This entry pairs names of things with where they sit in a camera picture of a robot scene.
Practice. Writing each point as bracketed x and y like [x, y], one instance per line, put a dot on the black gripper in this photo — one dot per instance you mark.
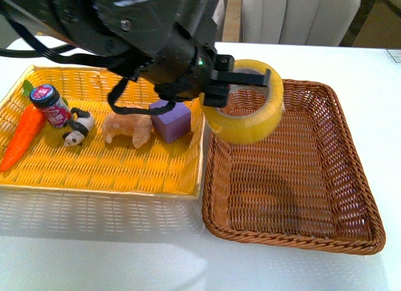
[188, 65]

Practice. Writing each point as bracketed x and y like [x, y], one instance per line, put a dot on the yellow clear tape roll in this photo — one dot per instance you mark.
[257, 111]

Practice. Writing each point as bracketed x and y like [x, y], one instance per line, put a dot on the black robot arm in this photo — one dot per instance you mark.
[118, 35]

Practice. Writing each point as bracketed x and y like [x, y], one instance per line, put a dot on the brown wicker basket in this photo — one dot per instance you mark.
[303, 186]

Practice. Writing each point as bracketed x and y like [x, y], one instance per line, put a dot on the yellow woven basket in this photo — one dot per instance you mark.
[156, 169]

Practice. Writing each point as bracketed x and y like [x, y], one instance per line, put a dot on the purple foam cube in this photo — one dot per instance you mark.
[173, 124]

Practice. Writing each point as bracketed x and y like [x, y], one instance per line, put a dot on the right grey upholstered chair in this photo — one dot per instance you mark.
[297, 22]

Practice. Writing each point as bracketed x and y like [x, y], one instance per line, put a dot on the orange croissant toy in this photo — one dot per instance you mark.
[136, 126]

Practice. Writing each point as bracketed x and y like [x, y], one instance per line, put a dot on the panda figurine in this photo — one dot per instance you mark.
[80, 127]

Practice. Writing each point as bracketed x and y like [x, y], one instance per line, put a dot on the table label sticker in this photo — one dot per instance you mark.
[395, 54]

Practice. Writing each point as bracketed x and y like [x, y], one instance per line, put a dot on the small red labelled bottle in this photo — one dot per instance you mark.
[48, 100]

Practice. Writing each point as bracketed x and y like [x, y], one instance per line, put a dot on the orange toy carrot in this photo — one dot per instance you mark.
[29, 126]

